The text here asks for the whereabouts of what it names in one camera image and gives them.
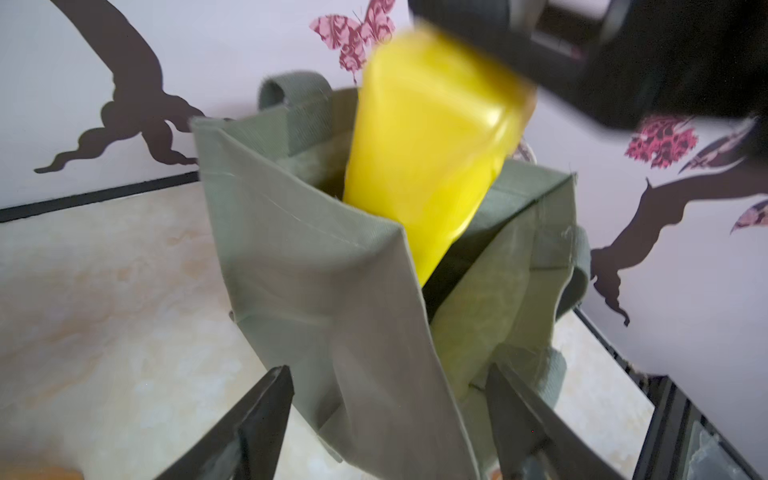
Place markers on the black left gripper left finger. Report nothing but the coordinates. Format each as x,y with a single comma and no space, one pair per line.
246,443

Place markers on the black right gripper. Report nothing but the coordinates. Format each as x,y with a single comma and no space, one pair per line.
690,58

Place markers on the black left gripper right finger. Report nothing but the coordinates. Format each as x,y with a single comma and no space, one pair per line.
530,437

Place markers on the green fabric shopping bag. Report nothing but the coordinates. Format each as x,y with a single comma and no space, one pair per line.
388,372

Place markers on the yellow pump soap bottle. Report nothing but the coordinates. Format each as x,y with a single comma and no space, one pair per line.
435,123

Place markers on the large orange pump soap bottle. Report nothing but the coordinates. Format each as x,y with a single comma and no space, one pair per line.
16,472

